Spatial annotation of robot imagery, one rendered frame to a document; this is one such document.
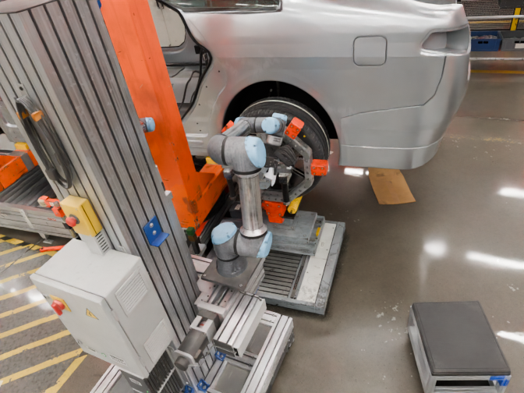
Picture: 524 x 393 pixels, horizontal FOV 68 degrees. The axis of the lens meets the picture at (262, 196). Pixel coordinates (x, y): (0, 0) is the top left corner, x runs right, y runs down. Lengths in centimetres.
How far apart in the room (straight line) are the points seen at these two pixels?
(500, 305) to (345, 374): 107
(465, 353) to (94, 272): 168
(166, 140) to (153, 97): 26
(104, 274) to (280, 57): 151
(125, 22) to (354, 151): 144
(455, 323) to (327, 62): 152
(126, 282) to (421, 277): 204
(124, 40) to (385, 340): 216
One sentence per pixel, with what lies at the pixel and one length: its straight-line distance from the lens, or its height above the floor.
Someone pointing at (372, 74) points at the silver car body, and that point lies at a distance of 226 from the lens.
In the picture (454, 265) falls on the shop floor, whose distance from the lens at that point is 302.
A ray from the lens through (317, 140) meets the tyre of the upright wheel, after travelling 235.
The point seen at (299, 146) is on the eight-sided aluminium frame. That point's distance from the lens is 227.
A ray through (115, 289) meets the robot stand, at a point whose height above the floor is 122.
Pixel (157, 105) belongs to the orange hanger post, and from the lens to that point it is 214.
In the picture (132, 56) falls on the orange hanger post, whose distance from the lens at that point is 210.
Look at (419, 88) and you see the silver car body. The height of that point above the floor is 127.
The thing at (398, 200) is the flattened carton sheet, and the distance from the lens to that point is 348.
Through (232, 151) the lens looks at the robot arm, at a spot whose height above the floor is 143.
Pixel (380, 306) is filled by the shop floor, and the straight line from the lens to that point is 270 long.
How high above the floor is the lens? 215
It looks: 37 degrees down
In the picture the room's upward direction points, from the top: 10 degrees counter-clockwise
